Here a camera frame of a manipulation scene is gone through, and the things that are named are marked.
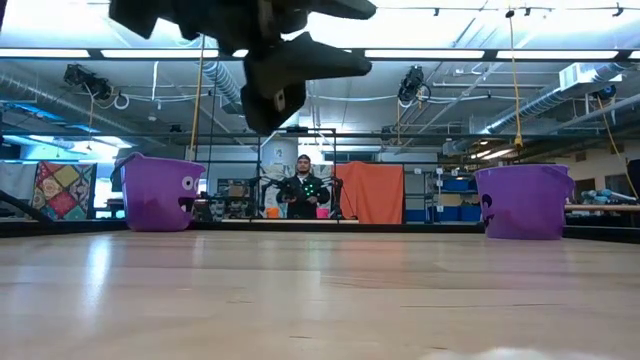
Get orange cloth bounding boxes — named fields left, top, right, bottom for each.
left=333, top=160, right=405, bottom=225

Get silver spiral air duct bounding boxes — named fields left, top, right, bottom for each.
left=202, top=59, right=246, bottom=104

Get purple bucket with white eyes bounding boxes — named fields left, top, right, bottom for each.
left=110, top=151, right=207, bottom=233

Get wooden background table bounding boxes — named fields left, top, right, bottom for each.
left=564, top=203, right=640, bottom=213

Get white ceiling unit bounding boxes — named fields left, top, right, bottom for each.
left=558, top=62, right=624, bottom=92

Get person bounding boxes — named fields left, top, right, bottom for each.
left=276, top=153, right=332, bottom=220

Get blue rolls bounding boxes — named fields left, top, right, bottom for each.
left=579, top=188, right=639, bottom=204

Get yellow hanging cable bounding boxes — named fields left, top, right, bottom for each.
left=594, top=94, right=640, bottom=201
left=505, top=9, right=525, bottom=151
left=189, top=34, right=207, bottom=151

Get purple bucket with black print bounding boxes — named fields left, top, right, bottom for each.
left=473, top=163, right=576, bottom=241

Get grey cloth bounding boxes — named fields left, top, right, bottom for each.
left=0, top=162, right=34, bottom=201

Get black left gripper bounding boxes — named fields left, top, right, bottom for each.
left=172, top=0, right=378, bottom=135

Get black ceiling device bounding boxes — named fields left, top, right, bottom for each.
left=397, top=64, right=432, bottom=104
left=63, top=63, right=114, bottom=101

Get colourful patchwork quilt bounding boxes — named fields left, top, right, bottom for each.
left=30, top=160, right=97, bottom=222

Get black monitor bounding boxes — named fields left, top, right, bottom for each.
left=627, top=158, right=640, bottom=199

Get ceiling light strip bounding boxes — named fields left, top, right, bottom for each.
left=99, top=48, right=221, bottom=59
left=495, top=49, right=620, bottom=60
left=0, top=48, right=91, bottom=59
left=364, top=48, right=486, bottom=60

